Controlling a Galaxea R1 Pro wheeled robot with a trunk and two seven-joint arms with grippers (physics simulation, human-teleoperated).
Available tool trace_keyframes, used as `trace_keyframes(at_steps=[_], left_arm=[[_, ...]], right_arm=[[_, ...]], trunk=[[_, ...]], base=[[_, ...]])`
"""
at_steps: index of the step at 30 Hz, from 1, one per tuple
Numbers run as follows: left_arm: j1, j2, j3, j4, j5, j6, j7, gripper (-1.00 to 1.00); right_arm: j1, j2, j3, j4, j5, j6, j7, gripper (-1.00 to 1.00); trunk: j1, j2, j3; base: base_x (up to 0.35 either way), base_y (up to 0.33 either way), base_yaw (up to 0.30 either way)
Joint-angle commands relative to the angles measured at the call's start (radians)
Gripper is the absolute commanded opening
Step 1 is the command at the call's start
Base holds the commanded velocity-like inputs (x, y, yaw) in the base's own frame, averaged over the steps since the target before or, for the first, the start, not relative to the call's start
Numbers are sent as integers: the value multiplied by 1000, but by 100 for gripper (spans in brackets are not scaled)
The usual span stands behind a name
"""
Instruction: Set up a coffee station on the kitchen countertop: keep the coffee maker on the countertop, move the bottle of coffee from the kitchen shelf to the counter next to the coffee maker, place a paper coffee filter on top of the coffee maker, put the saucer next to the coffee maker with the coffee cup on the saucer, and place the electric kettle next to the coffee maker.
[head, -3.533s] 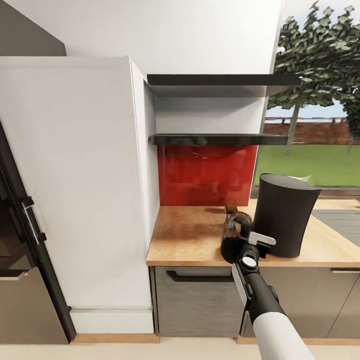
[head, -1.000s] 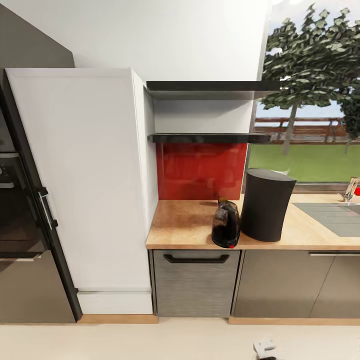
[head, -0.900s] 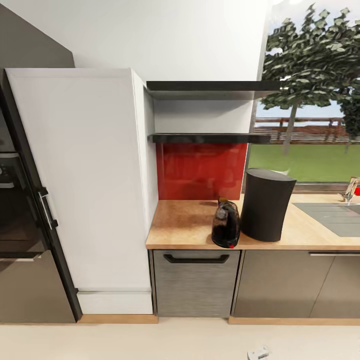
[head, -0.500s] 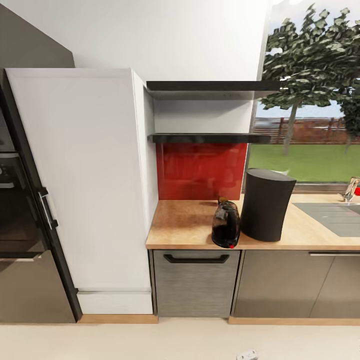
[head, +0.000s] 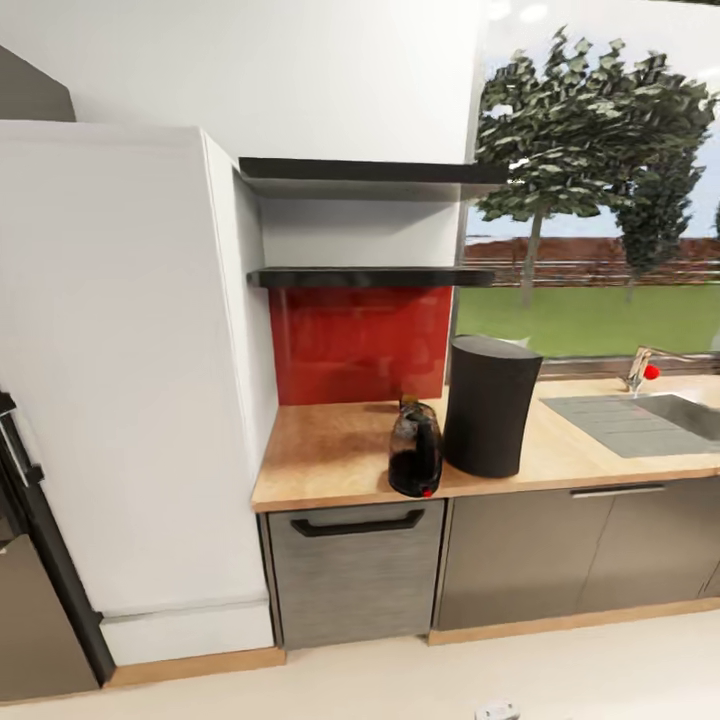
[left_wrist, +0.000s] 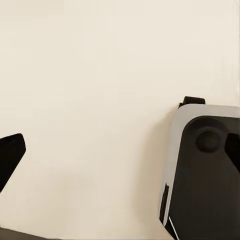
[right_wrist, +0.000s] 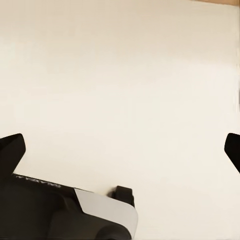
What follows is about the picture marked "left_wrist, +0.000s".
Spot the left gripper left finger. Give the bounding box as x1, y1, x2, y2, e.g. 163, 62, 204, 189
0, 133, 26, 193

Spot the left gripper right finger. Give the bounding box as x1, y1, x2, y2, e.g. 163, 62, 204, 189
224, 133, 240, 173

